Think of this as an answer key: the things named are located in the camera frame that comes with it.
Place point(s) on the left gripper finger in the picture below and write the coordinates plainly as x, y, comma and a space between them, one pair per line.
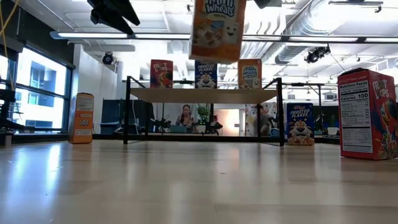
107, 18
119, 7

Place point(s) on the orange Mini Wheats cereal box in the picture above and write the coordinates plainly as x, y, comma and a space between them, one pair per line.
249, 74
217, 31
81, 118

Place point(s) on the red Froot Loops cereal box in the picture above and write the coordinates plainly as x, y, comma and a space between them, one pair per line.
161, 74
367, 124

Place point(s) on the blue Frosted Flakes cereal box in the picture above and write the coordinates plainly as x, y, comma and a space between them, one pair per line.
300, 124
206, 76

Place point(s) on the long ceiling light strip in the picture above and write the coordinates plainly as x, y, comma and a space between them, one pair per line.
93, 35

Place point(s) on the black round spotlight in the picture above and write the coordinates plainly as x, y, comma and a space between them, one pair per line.
107, 58

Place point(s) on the black ceiling spotlight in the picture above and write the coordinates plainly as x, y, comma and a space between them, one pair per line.
317, 54

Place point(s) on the black ceiling bar fixture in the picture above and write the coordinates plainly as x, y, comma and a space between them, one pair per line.
354, 2

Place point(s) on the dark blue cabinet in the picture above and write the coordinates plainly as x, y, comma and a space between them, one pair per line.
112, 115

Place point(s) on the large window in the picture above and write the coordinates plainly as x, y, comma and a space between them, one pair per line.
40, 102

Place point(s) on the colourful patterned panel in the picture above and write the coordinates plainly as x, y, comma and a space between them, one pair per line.
267, 119

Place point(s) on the green potted plant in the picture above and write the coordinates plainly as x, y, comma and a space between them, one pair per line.
203, 112

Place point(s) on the person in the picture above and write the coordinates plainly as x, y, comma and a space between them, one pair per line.
185, 119

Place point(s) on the white plant pot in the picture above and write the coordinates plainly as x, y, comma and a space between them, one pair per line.
332, 131

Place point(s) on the silver ventilation duct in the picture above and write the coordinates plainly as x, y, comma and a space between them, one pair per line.
298, 37

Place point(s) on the wooden shelf black metal frame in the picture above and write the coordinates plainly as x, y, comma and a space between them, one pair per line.
202, 95

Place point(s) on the black metal table frame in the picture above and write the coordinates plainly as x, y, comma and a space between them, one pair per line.
105, 136

